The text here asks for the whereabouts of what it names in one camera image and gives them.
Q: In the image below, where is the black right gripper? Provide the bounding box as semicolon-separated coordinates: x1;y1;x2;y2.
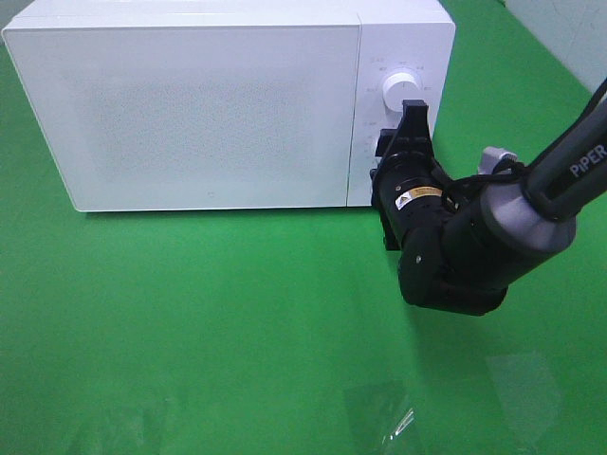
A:
370;100;451;251

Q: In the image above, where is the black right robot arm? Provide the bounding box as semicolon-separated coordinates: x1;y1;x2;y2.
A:
370;86;606;316

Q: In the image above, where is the upper white microwave knob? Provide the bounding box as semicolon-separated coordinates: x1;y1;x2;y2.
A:
382;70;422;112

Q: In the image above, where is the white microwave oven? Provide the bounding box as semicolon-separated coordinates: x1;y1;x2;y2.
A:
2;1;456;212

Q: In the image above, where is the clear tape patch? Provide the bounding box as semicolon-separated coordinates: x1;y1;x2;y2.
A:
486;352;561;445
343;379;425;454

